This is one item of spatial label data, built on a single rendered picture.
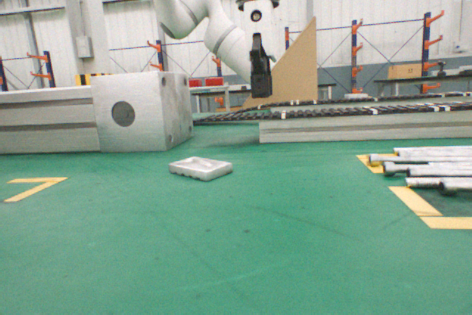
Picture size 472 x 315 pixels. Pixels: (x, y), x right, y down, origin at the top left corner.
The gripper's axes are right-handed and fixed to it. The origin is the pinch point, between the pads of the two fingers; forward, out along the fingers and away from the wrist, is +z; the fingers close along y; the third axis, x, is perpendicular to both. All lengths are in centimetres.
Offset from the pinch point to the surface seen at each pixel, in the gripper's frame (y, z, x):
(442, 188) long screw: -37.5, 5.6, -14.0
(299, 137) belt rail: -20.9, 5.4, -6.2
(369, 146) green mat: -24.0, 6.0, -13.3
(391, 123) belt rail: -21.0, 4.2, -16.2
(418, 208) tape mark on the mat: -39.3, 6.1, -12.0
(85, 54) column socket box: 250, -49, 226
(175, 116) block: -20.0, 2.2, 9.6
